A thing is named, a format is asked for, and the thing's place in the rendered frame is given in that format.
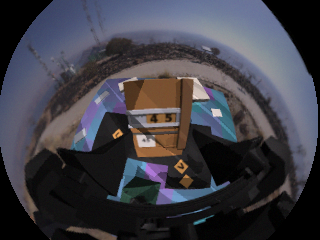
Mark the white number card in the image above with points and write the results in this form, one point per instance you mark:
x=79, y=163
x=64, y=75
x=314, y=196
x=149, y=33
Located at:
x=146, y=141

